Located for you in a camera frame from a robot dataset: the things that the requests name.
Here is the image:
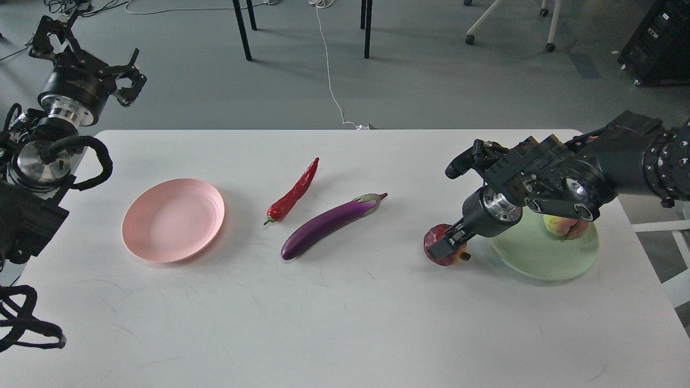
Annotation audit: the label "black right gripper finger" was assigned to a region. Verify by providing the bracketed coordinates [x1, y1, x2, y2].
[428, 218, 468, 259]

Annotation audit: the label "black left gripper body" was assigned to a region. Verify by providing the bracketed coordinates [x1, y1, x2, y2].
[28, 15, 148, 127]

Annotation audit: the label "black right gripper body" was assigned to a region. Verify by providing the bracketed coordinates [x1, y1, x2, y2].
[461, 186, 523, 238]

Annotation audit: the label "red pomegranate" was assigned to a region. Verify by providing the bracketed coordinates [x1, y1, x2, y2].
[423, 224, 471, 267]

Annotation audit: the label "green pink custard apple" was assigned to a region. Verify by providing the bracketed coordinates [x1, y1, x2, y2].
[543, 214, 591, 240]

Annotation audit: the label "purple eggplant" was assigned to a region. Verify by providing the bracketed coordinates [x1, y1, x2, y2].
[280, 192, 389, 261]

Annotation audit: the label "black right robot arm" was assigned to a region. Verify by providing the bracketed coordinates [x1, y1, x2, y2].
[426, 111, 689, 259]

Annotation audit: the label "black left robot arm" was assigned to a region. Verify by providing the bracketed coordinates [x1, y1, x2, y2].
[1, 8, 147, 351]

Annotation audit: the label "green plastic plate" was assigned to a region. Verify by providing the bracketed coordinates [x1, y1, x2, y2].
[488, 210, 599, 281]

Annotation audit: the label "pink plastic plate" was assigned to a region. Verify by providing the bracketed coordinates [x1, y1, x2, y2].
[121, 178, 226, 264]

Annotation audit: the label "black table leg left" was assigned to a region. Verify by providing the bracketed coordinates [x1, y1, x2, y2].
[232, 0, 257, 62]

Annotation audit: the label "black table leg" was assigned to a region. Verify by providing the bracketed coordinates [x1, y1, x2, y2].
[232, 0, 257, 62]
[360, 0, 373, 59]

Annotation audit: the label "white chair base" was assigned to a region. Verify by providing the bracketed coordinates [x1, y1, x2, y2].
[464, 1, 564, 54]

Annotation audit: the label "red chili pepper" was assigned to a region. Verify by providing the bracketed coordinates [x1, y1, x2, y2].
[263, 157, 320, 225]

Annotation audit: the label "black equipment cabinet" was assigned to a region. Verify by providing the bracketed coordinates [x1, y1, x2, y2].
[618, 1, 689, 87]

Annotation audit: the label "black table leg right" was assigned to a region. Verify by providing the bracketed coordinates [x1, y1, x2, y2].
[360, 0, 373, 59]

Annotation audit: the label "black floor cables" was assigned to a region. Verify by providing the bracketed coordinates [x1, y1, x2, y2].
[0, 0, 270, 60]

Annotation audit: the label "white floor cable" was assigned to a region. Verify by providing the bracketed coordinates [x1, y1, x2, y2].
[308, 0, 372, 131]

